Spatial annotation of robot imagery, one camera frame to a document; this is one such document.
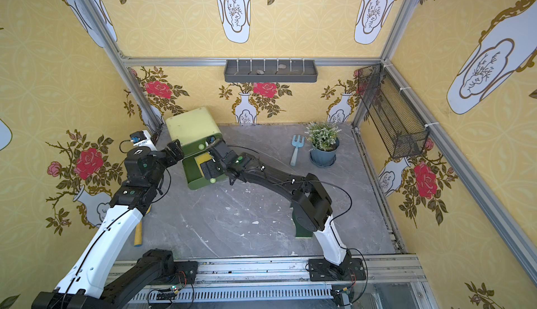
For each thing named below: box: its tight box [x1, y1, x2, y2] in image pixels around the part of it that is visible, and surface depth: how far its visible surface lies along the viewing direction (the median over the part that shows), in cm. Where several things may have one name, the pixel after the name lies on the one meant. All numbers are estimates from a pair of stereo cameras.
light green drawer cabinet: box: [165, 106, 224, 171], surface depth 92 cm
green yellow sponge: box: [292, 211, 314, 237], surface depth 83 cm
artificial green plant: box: [304, 114, 342, 152], surface depth 95 cm
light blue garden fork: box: [290, 134, 305, 167], surface depth 112 cm
